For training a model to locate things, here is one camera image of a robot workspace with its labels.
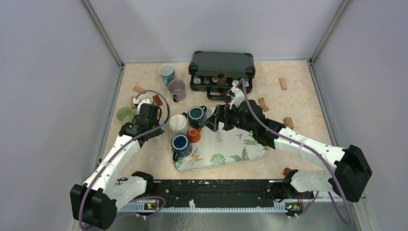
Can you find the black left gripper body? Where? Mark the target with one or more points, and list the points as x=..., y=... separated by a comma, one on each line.
x=154, y=123

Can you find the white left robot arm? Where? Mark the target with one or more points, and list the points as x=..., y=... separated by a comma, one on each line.
x=98, y=199

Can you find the lilac purple mug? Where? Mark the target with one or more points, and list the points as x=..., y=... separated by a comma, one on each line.
x=177, y=90

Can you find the dark wooden block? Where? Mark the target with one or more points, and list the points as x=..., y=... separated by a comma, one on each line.
x=288, y=122

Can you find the dark blue mug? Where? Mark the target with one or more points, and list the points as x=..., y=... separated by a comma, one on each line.
x=181, y=147

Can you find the small orange cup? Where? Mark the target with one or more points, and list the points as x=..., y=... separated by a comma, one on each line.
x=194, y=135

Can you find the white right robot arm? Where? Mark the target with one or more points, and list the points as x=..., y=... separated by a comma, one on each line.
x=345, y=171

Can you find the black glossy mug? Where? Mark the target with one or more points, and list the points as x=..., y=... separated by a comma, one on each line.
x=146, y=95

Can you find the dark green carrying case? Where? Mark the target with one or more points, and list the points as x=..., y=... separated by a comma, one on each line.
x=216, y=72

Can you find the light green mug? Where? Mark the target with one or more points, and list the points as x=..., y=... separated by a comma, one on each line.
x=125, y=115

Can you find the white ribbed mug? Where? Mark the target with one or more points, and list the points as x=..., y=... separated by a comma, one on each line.
x=178, y=125

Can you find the wooden block left upper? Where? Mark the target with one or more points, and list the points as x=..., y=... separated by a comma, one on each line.
x=139, y=89

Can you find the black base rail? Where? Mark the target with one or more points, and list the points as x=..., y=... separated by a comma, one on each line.
x=217, y=196

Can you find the wooden block right rear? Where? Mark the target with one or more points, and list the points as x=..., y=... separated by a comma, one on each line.
x=283, y=83

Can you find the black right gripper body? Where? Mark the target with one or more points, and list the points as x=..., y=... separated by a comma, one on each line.
x=235, y=120

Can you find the light wooden block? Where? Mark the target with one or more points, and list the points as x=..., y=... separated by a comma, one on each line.
x=263, y=105

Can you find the light blue dotted mug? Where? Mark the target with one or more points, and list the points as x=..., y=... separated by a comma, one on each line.
x=167, y=73

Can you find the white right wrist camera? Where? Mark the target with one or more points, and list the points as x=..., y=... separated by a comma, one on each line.
x=237, y=97

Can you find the wooden block left lower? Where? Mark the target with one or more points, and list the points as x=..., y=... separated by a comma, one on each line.
x=157, y=100

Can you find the small red-brown block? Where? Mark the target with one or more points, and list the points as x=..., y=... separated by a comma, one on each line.
x=286, y=171

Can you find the dark teal mug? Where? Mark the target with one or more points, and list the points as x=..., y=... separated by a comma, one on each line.
x=196, y=116

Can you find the floral white serving tray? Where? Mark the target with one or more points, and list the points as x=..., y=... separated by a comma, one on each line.
x=215, y=149

